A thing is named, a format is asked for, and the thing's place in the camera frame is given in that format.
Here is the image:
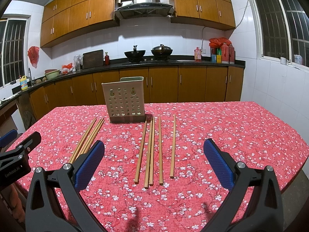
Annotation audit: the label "wooden chopstick group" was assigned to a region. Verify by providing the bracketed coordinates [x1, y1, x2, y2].
[69, 117, 96, 163]
[76, 118, 104, 159]
[81, 118, 104, 154]

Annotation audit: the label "yellow detergent bottle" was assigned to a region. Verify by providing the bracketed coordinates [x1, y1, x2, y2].
[19, 75, 28, 91]

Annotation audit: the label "green basin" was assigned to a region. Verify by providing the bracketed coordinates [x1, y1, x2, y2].
[45, 69, 60, 80]

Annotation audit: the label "orange plastic bag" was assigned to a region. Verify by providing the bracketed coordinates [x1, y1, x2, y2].
[61, 63, 74, 74]

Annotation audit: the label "clear plastic bag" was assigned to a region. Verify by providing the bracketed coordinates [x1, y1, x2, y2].
[73, 55, 83, 71]

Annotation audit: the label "wooden chopstick far right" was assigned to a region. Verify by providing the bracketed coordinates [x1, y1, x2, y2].
[170, 115, 176, 179]

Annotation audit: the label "left barred window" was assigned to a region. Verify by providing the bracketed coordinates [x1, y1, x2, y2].
[0, 18, 27, 87]

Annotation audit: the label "barred window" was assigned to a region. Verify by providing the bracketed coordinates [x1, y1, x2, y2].
[252, 0, 308, 67]
[0, 18, 27, 87]

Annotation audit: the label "wooden chopstick centre leftmost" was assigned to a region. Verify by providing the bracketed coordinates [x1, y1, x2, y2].
[134, 119, 147, 184]

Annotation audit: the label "dark cutting board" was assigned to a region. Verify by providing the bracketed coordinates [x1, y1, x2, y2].
[83, 49, 104, 69]

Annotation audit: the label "red floral tablecloth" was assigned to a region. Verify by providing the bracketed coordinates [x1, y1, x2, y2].
[23, 102, 308, 231]

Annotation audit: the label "wooden chopstick middle right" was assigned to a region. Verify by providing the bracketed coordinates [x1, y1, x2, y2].
[149, 117, 155, 186]

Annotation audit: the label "beige perforated utensil holder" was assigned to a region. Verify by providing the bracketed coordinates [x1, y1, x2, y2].
[102, 77, 146, 123]

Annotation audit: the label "small red bottle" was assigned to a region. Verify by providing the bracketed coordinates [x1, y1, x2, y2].
[105, 52, 110, 66]

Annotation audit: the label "black wok left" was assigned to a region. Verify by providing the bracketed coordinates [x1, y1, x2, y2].
[124, 45, 146, 62]

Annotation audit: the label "black countertop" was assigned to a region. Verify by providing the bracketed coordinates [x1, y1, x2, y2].
[0, 54, 246, 107]

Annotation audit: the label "white cup on windowsill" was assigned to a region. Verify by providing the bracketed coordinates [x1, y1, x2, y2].
[294, 55, 303, 65]

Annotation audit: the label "lower wooden cabinets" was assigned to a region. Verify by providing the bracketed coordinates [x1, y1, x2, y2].
[29, 65, 244, 119]

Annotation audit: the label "wooden cabinets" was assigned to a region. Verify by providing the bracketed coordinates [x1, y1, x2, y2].
[29, 65, 244, 119]
[40, 0, 236, 47]

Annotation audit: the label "green yellow condiment boxes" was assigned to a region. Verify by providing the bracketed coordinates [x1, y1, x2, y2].
[211, 48, 222, 63]

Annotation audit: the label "pink plastic bottle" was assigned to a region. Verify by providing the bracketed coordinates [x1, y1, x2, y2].
[194, 47, 202, 62]

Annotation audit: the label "black wok with lid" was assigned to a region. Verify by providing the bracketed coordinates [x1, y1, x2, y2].
[151, 44, 173, 61]

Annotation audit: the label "red plastic bag on thermos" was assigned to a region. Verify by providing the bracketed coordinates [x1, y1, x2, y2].
[209, 37, 232, 48]

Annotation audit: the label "stainless range hood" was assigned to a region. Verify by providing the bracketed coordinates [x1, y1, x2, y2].
[114, 0, 175, 19]

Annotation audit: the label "right barred window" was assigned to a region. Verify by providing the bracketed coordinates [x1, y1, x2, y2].
[252, 0, 308, 67]

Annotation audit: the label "upper wooden cabinets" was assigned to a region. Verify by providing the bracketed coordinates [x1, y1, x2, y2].
[40, 0, 236, 47]

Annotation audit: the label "red bag hanging on wall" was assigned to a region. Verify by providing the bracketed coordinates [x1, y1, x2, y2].
[28, 46, 40, 69]

